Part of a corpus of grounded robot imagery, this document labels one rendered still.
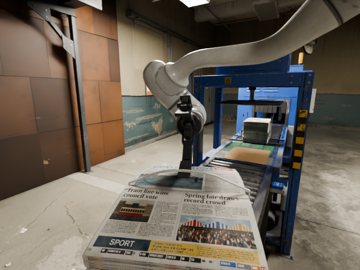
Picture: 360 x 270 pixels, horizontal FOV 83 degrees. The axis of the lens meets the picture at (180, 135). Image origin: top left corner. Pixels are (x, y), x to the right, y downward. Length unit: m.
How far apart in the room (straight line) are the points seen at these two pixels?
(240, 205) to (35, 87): 3.41
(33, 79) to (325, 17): 3.44
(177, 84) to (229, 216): 0.44
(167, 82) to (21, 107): 2.99
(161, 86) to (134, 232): 0.47
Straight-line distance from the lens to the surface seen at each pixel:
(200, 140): 1.99
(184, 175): 0.47
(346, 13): 0.62
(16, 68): 3.54
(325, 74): 9.30
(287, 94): 4.09
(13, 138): 3.52
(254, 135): 2.59
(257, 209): 1.22
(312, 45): 1.79
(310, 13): 0.61
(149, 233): 0.39
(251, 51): 0.63
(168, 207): 0.44
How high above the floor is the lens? 1.41
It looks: 12 degrees down
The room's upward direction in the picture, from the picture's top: straight up
